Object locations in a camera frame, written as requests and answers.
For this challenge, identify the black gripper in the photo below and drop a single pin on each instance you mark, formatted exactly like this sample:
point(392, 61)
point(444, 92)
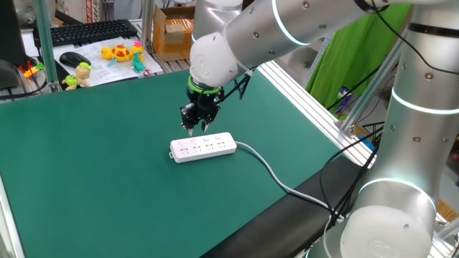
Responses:
point(202, 104)

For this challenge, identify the white four-socket power strip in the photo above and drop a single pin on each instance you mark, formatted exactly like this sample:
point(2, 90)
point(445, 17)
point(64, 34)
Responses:
point(201, 148)

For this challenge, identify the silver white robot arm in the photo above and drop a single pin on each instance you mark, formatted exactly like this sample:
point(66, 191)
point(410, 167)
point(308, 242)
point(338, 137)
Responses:
point(394, 229)

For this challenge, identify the pink-haired green doll toy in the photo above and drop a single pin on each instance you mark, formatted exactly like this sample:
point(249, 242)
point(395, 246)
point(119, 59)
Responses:
point(137, 61)

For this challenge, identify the taped cardboard box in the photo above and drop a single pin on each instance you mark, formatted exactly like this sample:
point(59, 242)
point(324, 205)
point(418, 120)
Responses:
point(168, 36)

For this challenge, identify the yellow red turtle toy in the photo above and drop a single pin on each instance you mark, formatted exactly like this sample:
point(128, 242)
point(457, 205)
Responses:
point(120, 53)

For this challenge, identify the white printed paper sheets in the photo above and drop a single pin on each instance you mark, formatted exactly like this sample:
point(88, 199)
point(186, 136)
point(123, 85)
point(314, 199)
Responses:
point(104, 71)

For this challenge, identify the doll toy with green cap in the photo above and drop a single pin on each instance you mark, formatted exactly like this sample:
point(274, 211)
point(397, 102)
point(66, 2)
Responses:
point(82, 75)

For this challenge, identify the green table mat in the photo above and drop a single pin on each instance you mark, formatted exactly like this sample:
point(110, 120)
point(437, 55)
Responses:
point(89, 179)

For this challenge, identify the black rubber strip mat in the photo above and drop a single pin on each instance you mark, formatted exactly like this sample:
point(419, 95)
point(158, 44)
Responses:
point(272, 229)

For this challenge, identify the black computer mouse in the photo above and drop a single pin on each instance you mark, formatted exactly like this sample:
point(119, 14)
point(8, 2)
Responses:
point(73, 59)

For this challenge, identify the black computer keyboard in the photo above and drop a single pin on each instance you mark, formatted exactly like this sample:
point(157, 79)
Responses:
point(86, 32)

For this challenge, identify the bright green cloth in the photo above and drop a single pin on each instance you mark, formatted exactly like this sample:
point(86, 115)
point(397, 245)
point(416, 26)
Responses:
point(351, 61)

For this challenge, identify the red yellow plastic toy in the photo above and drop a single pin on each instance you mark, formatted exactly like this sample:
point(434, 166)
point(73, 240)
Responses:
point(31, 71)

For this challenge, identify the black tripod stand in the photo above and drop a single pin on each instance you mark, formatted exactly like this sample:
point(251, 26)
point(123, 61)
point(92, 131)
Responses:
point(374, 124)

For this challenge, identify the black computer monitor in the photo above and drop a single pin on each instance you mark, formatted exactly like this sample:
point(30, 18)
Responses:
point(9, 36)

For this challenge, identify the aluminium frame post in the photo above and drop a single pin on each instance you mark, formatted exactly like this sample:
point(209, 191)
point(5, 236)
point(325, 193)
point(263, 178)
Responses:
point(147, 21)
point(369, 93)
point(46, 43)

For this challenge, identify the aluminium profile side rail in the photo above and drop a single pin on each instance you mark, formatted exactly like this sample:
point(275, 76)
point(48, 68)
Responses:
point(315, 111)
point(9, 229)

